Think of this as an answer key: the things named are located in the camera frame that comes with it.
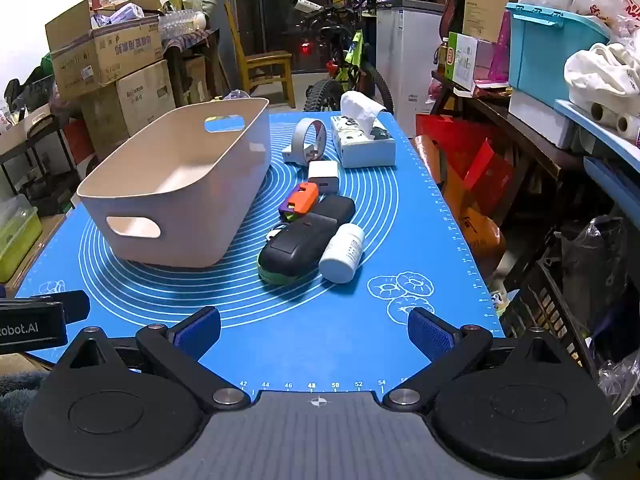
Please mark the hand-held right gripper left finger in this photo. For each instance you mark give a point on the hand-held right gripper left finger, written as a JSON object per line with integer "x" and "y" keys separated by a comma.
{"x": 196, "y": 334}

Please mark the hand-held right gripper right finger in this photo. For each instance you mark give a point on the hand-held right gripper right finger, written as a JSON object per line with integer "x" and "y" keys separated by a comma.
{"x": 429, "y": 335}

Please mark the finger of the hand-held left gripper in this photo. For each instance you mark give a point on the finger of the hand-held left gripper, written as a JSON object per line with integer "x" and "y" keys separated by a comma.
{"x": 75, "y": 306}

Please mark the white pill bottle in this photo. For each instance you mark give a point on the white pill bottle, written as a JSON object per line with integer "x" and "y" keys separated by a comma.
{"x": 341, "y": 256}

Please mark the black and green mouse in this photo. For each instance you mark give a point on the black and green mouse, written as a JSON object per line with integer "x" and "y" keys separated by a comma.
{"x": 290, "y": 251}

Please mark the black oval case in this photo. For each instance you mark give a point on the black oval case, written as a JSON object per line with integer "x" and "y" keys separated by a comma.
{"x": 336, "y": 209}

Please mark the orange and purple toy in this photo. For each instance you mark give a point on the orange and purple toy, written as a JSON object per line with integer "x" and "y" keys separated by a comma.
{"x": 305, "y": 198}

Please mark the white charger cube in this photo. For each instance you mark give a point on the white charger cube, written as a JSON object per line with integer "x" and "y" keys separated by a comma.
{"x": 324, "y": 173}

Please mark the clear tape roll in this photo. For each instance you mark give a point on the clear tape roll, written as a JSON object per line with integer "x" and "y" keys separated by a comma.
{"x": 299, "y": 135}

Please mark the green lidded container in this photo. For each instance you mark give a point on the green lidded container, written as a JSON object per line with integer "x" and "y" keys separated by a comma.
{"x": 17, "y": 245}

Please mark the blue silicone mat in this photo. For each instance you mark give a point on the blue silicone mat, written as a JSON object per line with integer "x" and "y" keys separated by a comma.
{"x": 300, "y": 330}

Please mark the orange bag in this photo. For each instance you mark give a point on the orange bag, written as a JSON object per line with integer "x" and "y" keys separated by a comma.
{"x": 482, "y": 240}

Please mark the black plastic crate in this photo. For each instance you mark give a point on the black plastic crate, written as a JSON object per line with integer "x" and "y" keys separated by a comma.
{"x": 545, "y": 310}

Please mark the black metal rack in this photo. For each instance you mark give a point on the black metal rack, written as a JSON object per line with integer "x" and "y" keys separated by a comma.
{"x": 35, "y": 155}

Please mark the clear plastic bag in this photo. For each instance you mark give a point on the clear plastic bag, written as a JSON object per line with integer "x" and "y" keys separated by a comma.
{"x": 595, "y": 255}

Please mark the red shopping bag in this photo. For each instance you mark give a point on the red shopping bag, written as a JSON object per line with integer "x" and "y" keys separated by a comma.
{"x": 465, "y": 150}

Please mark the tissue box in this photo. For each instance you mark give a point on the tissue box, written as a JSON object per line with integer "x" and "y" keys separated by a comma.
{"x": 365, "y": 149}

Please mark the large closed cardboard box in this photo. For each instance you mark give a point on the large closed cardboard box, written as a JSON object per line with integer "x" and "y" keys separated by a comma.
{"x": 135, "y": 100}

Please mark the white storage box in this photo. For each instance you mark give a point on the white storage box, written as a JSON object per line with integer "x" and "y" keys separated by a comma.
{"x": 537, "y": 120}

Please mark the light blue shelf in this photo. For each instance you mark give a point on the light blue shelf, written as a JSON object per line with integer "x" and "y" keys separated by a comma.
{"x": 607, "y": 170}

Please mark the open cardboard box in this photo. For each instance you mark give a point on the open cardboard box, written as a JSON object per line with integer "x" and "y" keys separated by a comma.
{"x": 105, "y": 55}

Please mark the white chest freezer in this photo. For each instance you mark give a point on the white chest freezer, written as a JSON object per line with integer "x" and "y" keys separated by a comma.
{"x": 411, "y": 60}

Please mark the green and white carton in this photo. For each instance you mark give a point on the green and white carton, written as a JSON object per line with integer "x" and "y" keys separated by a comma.
{"x": 462, "y": 60}

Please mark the yellow oil bottle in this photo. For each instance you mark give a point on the yellow oil bottle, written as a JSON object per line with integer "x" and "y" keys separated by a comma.
{"x": 443, "y": 57}

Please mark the wooden chair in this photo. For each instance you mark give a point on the wooden chair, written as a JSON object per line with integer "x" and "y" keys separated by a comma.
{"x": 265, "y": 62}

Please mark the green and black bicycle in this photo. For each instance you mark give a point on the green and black bicycle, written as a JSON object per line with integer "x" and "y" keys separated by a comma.
{"x": 350, "y": 62}

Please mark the pink box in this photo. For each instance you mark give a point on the pink box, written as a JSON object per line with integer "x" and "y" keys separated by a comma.
{"x": 492, "y": 57}

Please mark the paper rolls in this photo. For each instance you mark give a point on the paper rolls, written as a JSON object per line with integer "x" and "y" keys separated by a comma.
{"x": 617, "y": 120}

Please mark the dark wooden side table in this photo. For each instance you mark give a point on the dark wooden side table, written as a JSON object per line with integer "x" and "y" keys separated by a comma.
{"x": 200, "y": 45}

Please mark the teal storage bin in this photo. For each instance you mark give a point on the teal storage bin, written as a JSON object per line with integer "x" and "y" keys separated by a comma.
{"x": 550, "y": 60}

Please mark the pack of water bottles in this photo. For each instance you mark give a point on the pack of water bottles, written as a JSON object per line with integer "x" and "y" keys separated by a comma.
{"x": 182, "y": 22}

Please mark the white cloth bundle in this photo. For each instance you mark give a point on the white cloth bundle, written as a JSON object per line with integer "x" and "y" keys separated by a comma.
{"x": 600, "y": 72}

